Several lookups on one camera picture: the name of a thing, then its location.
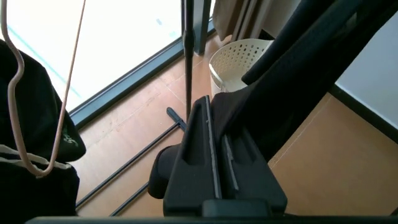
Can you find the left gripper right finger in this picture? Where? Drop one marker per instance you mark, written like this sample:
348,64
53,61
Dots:
258,183

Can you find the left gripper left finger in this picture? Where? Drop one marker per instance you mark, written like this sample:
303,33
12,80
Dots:
192,174

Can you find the black garment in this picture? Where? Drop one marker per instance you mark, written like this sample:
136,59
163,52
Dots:
295,77

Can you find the black clothes rack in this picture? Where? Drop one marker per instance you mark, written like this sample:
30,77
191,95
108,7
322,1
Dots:
188,62

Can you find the white laundry basket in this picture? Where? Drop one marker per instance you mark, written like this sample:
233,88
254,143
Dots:
233,59

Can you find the pink clothes hanger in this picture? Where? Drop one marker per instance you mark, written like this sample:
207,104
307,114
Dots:
40,173

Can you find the window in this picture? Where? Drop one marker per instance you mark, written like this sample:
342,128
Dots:
124,84

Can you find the brown curtain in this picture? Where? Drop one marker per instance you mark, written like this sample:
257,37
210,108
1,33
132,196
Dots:
230,18

